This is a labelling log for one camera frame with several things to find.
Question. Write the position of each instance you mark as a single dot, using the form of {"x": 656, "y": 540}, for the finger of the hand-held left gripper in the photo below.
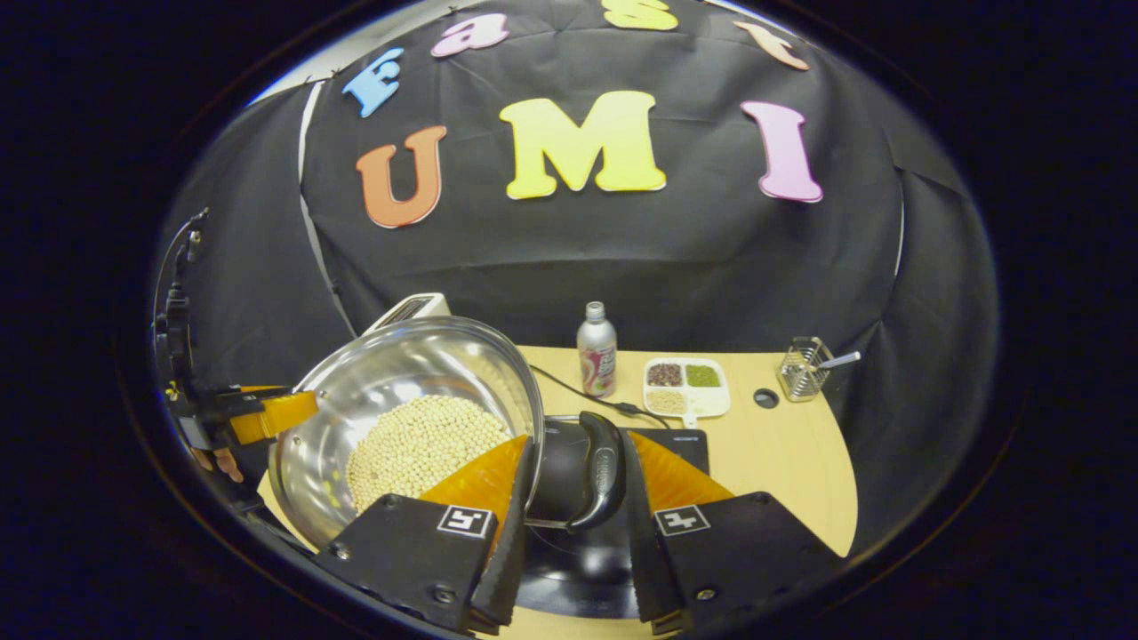
{"x": 280, "y": 416}

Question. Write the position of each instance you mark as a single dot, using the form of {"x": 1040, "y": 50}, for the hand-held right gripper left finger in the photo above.
{"x": 511, "y": 569}

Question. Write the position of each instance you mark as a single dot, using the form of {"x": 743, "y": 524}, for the steel pot with beans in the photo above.
{"x": 418, "y": 444}

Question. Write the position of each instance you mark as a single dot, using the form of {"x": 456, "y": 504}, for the silver drink bottle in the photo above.
{"x": 597, "y": 356}

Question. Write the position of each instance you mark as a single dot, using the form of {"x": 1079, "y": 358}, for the white divided bean tray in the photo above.
{"x": 686, "y": 388}

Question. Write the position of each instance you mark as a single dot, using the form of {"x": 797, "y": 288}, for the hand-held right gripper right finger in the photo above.
{"x": 649, "y": 578}

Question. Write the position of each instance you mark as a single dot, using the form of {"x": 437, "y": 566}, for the white toaster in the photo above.
{"x": 411, "y": 309}

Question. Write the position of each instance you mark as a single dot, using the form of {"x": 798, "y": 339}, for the metal spoon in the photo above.
{"x": 840, "y": 360}

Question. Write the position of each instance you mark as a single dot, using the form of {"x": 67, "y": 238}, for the black induction cooktop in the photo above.
{"x": 569, "y": 569}

